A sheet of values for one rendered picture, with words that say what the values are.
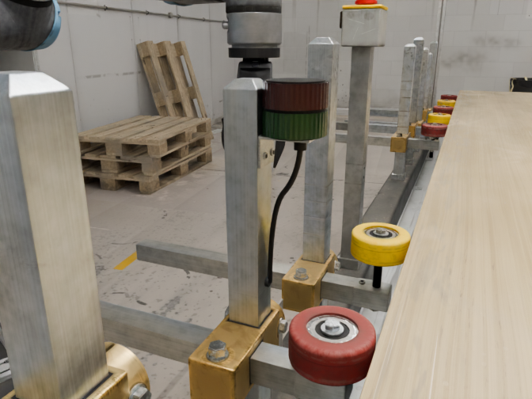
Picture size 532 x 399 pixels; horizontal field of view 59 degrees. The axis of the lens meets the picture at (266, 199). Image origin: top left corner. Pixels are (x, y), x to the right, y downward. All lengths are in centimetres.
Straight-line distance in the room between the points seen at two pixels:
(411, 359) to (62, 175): 32
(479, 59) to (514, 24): 65
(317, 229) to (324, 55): 25
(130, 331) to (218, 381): 13
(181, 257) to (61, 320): 55
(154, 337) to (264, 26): 40
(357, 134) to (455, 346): 56
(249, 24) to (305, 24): 768
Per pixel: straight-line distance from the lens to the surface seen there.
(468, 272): 60
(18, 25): 104
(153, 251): 83
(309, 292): 68
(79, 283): 26
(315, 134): 41
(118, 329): 57
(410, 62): 165
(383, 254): 64
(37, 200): 24
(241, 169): 45
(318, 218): 71
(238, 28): 64
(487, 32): 819
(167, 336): 53
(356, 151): 94
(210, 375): 47
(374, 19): 90
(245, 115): 43
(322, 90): 41
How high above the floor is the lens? 115
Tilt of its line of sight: 18 degrees down
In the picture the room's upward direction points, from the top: straight up
